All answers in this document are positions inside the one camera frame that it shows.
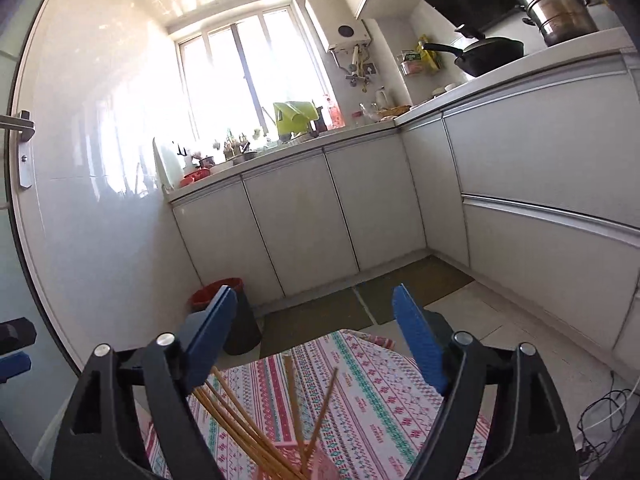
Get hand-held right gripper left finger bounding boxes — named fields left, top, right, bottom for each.
left=50, top=285, right=239, bottom=480

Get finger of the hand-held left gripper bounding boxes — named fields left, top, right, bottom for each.
left=0, top=317, right=37, bottom=356
left=0, top=351, right=31, bottom=385

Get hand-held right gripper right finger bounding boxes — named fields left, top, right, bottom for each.
left=392, top=284, right=582, bottom=480

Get bunch of bamboo chopsticks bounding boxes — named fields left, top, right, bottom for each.
left=192, top=352, right=341, bottom=480

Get pink chopstick holder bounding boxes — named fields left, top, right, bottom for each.
left=272, top=440, right=353, bottom=480

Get black bin with red liner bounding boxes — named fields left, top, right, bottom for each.
left=189, top=277, right=263, bottom=356

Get patterned red green tablecloth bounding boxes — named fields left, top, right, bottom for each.
left=137, top=329, right=493, bottom=480

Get frosted glass door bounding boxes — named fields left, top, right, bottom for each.
left=0, top=0, right=83, bottom=480

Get white base cabinet with doors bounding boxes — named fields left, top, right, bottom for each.
left=167, top=125, right=431, bottom=306

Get white board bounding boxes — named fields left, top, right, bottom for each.
left=152, top=136, right=183, bottom=192

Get countertop utensil clutter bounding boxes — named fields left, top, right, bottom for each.
left=212, top=130, right=263, bottom=163

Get white base cabinet with drawers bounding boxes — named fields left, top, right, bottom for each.
left=395, top=50, right=640, bottom=361

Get lime green jug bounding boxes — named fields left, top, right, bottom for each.
left=272, top=101, right=318, bottom=143

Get plate of food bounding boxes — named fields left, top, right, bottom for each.
left=372, top=104, right=412, bottom=122

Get red label bottle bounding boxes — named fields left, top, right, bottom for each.
left=324, top=94, right=346, bottom=128

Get kitchen window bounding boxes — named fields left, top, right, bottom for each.
left=167, top=0, right=336, bottom=146

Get water heater pipes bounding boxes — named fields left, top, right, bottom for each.
left=334, top=45, right=378, bottom=93

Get black frying pan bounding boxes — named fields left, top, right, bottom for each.
left=421, top=25, right=526, bottom=78

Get white water heater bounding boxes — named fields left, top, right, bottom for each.
left=305, top=0, right=373, bottom=53

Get steel stock pot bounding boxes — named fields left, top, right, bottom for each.
left=515, top=0, right=601, bottom=48

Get metal door handle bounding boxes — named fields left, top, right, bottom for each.
left=0, top=110, right=37, bottom=191

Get black charging cable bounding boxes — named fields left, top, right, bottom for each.
left=575, top=370, right=640, bottom=466

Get wall rack with condiments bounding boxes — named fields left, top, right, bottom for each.
left=397, top=35, right=443, bottom=77

